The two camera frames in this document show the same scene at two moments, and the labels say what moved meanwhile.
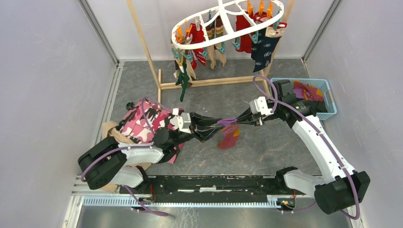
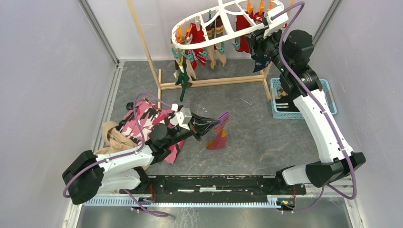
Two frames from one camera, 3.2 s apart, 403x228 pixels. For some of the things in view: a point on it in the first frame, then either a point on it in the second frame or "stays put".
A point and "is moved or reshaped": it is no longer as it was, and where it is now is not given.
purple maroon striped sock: (230, 132) is moved or reshaped
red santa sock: (246, 42) stays put
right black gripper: (257, 118) -> (256, 39)
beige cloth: (108, 128) stays put
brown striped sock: (214, 30) stays put
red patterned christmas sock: (197, 36) stays put
